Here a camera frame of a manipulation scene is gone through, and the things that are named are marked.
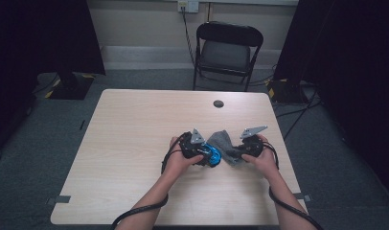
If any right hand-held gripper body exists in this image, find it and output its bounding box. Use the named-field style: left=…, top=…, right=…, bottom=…
left=237, top=125, right=269, bottom=158

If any person's right hand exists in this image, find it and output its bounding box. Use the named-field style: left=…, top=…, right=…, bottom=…
left=240, top=134, right=280, bottom=181

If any black wall socket cable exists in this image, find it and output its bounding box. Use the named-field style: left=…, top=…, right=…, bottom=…
left=181, top=6, right=198, bottom=66

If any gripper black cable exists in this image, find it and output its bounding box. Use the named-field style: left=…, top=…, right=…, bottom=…
left=263, top=142, right=325, bottom=230
left=109, top=132, right=187, bottom=230

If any person's left hand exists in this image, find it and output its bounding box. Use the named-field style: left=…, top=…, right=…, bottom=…
left=162, top=137, right=205, bottom=183

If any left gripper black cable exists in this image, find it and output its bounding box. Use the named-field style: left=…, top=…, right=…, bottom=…
left=109, top=132, right=187, bottom=230

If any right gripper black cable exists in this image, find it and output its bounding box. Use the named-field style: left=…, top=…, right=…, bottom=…
left=263, top=142, right=325, bottom=230

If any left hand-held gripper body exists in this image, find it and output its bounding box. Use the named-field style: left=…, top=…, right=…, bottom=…
left=178, top=127, right=211, bottom=167

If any black curtain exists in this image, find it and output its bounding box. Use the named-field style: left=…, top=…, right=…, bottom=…
left=273, top=0, right=389, bottom=202
left=0, top=0, right=106, bottom=161

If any black folding chair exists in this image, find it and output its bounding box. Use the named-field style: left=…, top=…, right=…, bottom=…
left=192, top=20, right=264, bottom=93

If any black floor cable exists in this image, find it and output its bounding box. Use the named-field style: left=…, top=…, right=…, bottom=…
left=283, top=90, right=319, bottom=142
left=275, top=100, right=323, bottom=119

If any black stand base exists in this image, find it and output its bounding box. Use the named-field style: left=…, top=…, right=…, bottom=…
left=48, top=71, right=96, bottom=101
left=267, top=78, right=309, bottom=104

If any white wall socket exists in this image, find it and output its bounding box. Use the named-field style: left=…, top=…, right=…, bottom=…
left=177, top=0, right=200, bottom=13

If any gray cloth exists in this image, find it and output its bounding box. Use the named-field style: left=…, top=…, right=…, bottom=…
left=206, top=128, right=248, bottom=167

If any gray tape strip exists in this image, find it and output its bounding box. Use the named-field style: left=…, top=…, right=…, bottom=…
left=45, top=195, right=72, bottom=206
left=292, top=192, right=312, bottom=203

